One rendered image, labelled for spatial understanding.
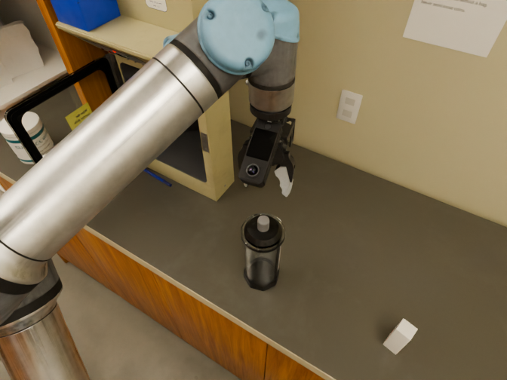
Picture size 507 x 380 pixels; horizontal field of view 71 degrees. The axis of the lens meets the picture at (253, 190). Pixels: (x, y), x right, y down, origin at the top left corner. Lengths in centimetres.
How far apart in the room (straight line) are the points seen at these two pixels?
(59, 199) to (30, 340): 26
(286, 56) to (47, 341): 51
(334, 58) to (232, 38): 86
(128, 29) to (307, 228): 74
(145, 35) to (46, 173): 55
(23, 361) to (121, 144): 35
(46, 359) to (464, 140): 114
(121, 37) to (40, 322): 59
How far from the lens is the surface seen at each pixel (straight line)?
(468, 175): 131
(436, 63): 112
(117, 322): 212
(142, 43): 84
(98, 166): 36
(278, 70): 54
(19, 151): 152
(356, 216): 121
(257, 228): 84
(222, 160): 112
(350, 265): 110
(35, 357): 60
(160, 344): 201
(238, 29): 36
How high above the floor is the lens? 187
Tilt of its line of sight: 49 degrees down
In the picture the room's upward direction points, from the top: straight up
